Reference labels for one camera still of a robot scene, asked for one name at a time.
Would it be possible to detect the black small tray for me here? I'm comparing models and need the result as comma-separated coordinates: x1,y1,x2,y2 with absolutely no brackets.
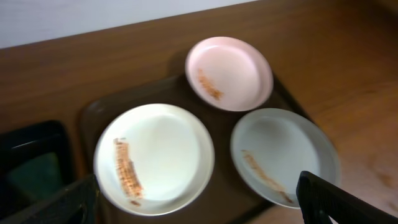
1,120,76,220

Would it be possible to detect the pink dirty plate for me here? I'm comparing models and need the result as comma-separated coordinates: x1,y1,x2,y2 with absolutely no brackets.
185,37,274,111

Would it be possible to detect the white plate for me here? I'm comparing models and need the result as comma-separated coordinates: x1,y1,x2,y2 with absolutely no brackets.
93,103,215,216

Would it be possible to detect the brown serving tray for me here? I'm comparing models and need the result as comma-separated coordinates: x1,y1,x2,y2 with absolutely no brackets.
79,72,313,224

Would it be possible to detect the light blue dirty plate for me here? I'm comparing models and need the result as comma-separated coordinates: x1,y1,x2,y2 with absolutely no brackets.
230,108,341,209

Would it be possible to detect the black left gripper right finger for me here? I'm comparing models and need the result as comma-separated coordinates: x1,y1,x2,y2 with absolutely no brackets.
296,171,397,224

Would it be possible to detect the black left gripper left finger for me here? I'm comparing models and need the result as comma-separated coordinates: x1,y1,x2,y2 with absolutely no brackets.
1,174,100,224

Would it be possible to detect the green yellow sponge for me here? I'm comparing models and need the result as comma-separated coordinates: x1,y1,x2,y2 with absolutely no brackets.
6,152,64,203

